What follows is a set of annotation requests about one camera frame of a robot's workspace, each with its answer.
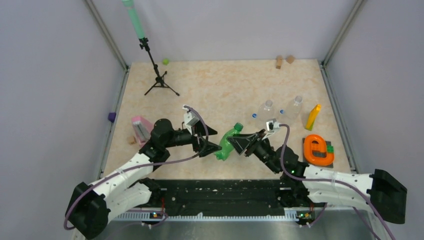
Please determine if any black tripod green pole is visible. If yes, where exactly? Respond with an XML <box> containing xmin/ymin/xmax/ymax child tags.
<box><xmin>121</xmin><ymin>0</ymin><xmax>180</xmax><ymax>96</ymax></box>

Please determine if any clear bottle blue-white cap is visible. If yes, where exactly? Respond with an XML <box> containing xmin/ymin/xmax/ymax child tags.
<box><xmin>256</xmin><ymin>100</ymin><xmax>274</xmax><ymax>129</ymax></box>

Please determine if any purple cable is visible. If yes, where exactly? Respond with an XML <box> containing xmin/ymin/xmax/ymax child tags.
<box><xmin>63</xmin><ymin>105</ymin><xmax>210</xmax><ymax>231</ymax></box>
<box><xmin>278</xmin><ymin>124</ymin><xmax>397</xmax><ymax>240</ymax></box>

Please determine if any clear plastic bottle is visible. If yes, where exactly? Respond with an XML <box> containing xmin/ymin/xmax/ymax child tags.
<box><xmin>282</xmin><ymin>95</ymin><xmax>303</xmax><ymax>125</ymax></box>

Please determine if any wooden block left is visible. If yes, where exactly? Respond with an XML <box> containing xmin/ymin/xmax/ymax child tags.
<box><xmin>275</xmin><ymin>55</ymin><xmax>284</xmax><ymax>70</ymax></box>

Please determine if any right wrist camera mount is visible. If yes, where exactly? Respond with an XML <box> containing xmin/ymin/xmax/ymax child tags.
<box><xmin>266</xmin><ymin>118</ymin><xmax>280</xmax><ymax>136</ymax></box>

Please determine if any pink toy toaster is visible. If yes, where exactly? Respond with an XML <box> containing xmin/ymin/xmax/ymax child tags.
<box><xmin>131</xmin><ymin>116</ymin><xmax>154</xmax><ymax>147</ymax></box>

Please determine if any wooden block right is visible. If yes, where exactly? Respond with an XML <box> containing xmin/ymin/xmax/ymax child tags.
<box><xmin>285</xmin><ymin>55</ymin><xmax>296</xmax><ymax>64</ymax></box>

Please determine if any orange tape dispenser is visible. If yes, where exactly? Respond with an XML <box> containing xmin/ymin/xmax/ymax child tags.
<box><xmin>303</xmin><ymin>133</ymin><xmax>335</xmax><ymax>167</ymax></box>

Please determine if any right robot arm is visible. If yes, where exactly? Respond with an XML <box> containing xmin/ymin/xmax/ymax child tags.
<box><xmin>226</xmin><ymin>130</ymin><xmax>408</xmax><ymax>225</ymax></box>

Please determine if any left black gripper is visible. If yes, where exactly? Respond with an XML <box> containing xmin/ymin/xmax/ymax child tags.
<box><xmin>164</xmin><ymin>119</ymin><xmax>222</xmax><ymax>157</ymax></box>

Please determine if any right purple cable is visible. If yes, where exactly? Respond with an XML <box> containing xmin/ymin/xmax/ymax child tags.
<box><xmin>278</xmin><ymin>124</ymin><xmax>397</xmax><ymax>240</ymax></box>

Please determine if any yellow green block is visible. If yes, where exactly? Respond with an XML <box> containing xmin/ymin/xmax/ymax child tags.
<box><xmin>304</xmin><ymin>104</ymin><xmax>322</xmax><ymax>131</ymax></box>

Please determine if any small wooden cube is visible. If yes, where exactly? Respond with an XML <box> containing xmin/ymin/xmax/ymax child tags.
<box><xmin>127</xmin><ymin>136</ymin><xmax>137</xmax><ymax>145</ymax></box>

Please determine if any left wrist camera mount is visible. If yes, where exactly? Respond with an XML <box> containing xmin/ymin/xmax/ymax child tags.
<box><xmin>182</xmin><ymin>105</ymin><xmax>200</xmax><ymax>137</ymax></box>

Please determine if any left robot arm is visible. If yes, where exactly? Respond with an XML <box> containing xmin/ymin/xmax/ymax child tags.
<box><xmin>63</xmin><ymin>118</ymin><xmax>220</xmax><ymax>240</ymax></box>

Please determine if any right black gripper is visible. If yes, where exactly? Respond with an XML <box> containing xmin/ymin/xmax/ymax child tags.
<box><xmin>228</xmin><ymin>128</ymin><xmax>281</xmax><ymax>174</ymax></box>

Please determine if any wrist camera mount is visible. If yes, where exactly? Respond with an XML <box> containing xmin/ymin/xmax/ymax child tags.
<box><xmin>182</xmin><ymin>105</ymin><xmax>200</xmax><ymax>137</ymax></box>
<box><xmin>266</xmin><ymin>118</ymin><xmax>280</xmax><ymax>136</ymax></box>

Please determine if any small green cap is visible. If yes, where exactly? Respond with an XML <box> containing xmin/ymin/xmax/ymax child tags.
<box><xmin>162</xmin><ymin>58</ymin><xmax>170</xmax><ymax>66</ymax></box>

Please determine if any small green lego brick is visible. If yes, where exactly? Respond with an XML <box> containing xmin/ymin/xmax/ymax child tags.
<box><xmin>326</xmin><ymin>145</ymin><xmax>334</xmax><ymax>154</ymax></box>

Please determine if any purple small object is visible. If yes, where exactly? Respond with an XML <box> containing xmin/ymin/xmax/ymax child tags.
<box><xmin>107</xmin><ymin>112</ymin><xmax>117</xmax><ymax>123</ymax></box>

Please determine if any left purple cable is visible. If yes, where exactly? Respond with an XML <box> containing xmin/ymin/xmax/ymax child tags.
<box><xmin>63</xmin><ymin>105</ymin><xmax>210</xmax><ymax>231</ymax></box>

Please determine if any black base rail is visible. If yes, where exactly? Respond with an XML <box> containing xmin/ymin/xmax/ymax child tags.
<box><xmin>136</xmin><ymin>178</ymin><xmax>324</xmax><ymax>217</ymax></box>

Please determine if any green plastic bottle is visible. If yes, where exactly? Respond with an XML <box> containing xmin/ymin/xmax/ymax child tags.
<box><xmin>214</xmin><ymin>122</ymin><xmax>244</xmax><ymax>161</ymax></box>

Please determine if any wooden block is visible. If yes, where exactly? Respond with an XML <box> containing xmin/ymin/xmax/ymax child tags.
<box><xmin>275</xmin><ymin>55</ymin><xmax>284</xmax><ymax>70</ymax></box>
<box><xmin>285</xmin><ymin>55</ymin><xmax>296</xmax><ymax>64</ymax></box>

